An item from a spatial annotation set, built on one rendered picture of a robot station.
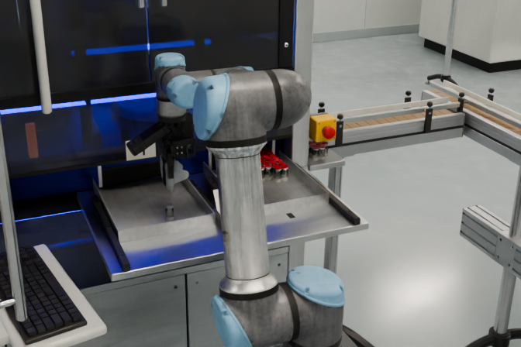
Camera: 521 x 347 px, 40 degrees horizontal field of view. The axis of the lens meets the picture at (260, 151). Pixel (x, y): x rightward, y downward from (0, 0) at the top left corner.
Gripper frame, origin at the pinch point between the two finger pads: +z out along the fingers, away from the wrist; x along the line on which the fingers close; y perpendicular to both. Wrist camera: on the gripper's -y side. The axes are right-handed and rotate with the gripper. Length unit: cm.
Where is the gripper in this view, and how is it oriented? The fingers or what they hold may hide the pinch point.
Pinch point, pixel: (166, 186)
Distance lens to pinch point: 192.9
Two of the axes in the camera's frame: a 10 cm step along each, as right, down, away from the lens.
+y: 9.2, -1.4, 3.7
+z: -0.1, 9.2, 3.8
